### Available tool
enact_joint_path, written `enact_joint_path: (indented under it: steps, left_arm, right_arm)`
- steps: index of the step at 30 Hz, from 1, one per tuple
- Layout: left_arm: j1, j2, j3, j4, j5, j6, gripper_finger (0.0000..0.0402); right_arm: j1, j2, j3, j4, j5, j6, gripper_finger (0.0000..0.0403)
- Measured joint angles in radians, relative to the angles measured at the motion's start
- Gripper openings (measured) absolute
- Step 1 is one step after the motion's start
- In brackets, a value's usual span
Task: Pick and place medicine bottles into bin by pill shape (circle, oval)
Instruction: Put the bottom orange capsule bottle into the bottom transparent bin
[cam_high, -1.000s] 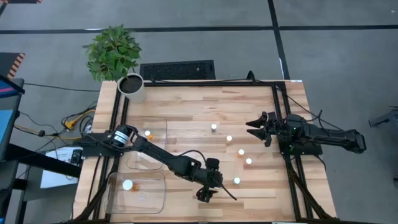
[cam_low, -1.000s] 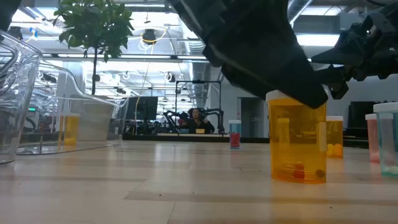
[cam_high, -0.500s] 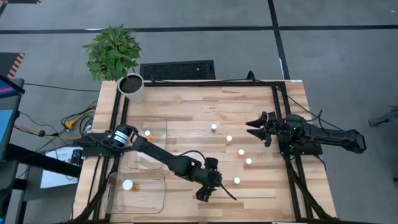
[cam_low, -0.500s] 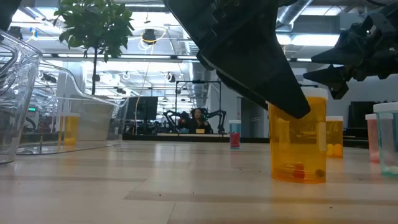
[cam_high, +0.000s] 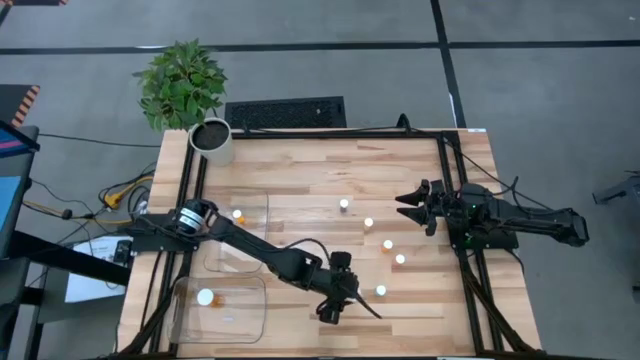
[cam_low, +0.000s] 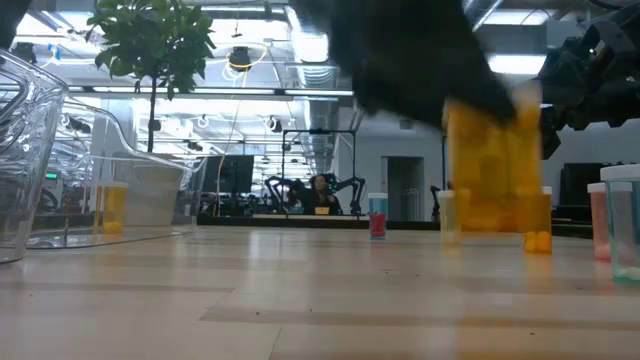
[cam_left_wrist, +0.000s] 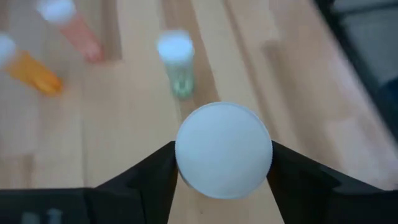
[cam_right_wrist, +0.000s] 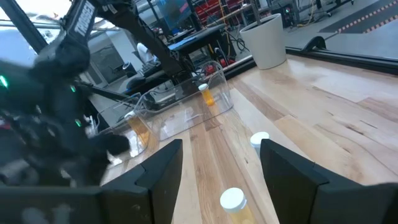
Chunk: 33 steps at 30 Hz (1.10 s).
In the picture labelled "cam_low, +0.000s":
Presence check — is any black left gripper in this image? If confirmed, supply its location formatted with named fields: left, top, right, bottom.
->
left=294, top=0, right=517, bottom=129

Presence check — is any black table frame rail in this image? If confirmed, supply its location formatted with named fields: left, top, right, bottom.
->
left=196, top=213, right=640, bottom=245

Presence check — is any green leafy plant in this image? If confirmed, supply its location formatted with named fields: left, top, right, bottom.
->
left=85, top=0, right=217, bottom=154

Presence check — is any black monitor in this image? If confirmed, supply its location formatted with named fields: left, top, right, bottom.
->
left=202, top=154, right=255, bottom=195

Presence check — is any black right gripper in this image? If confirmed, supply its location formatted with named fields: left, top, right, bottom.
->
left=538, top=39, right=640, bottom=160

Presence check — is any person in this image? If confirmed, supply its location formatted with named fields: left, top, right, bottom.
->
left=299, top=173, right=344, bottom=216

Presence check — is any pale yellow pill bottle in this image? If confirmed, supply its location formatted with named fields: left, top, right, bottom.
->
left=437, top=189, right=459, bottom=246

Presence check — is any pink pill bottle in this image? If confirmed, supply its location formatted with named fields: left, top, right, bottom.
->
left=587, top=182, right=612, bottom=262

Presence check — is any clear plastic bin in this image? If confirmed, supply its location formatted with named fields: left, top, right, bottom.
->
left=27, top=97, right=207, bottom=250
left=0, top=48, right=70, bottom=265

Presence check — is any silver ventilation duct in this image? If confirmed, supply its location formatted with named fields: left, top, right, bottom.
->
left=287, top=4, right=351, bottom=131

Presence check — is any black cabinet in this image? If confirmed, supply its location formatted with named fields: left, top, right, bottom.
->
left=558, top=162, right=606, bottom=221

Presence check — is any large orange pill bottle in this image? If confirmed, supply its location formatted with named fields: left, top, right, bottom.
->
left=442, top=82, right=545, bottom=234

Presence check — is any black frame stand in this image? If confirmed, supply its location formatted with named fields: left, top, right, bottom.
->
left=281, top=128, right=358, bottom=216

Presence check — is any long ceiling light strip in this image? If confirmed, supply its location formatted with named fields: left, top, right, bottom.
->
left=69, top=85, right=355, bottom=101

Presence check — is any white plant pot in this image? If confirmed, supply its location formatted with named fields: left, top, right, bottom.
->
left=112, top=152, right=187, bottom=227

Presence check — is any teal pill bottle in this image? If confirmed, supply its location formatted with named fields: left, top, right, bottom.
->
left=599, top=164, right=640, bottom=286

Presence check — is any blue red pill bottle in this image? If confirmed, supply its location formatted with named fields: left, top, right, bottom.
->
left=367, top=192, right=389, bottom=241

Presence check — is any bright ceiling light panel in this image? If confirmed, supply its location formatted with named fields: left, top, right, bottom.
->
left=487, top=53, right=547, bottom=76

